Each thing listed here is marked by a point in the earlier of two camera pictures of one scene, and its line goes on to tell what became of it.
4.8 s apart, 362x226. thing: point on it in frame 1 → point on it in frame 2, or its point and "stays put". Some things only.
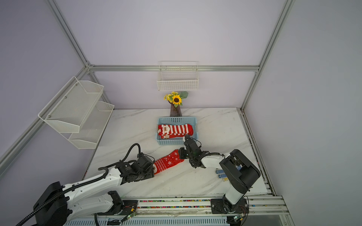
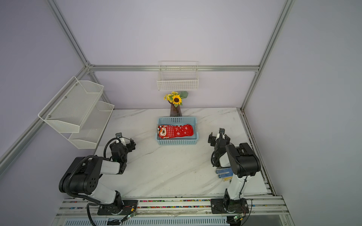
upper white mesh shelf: [68, 111] stays put
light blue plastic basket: [171, 131] stays put
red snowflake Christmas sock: [170, 160] → [168, 131]
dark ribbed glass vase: [175, 111] stays put
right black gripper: [182, 153] → [212, 140]
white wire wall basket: [176, 76] stays put
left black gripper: [150, 173] → [128, 146]
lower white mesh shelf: [92, 127] stays put
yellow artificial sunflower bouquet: [176, 98] stays put
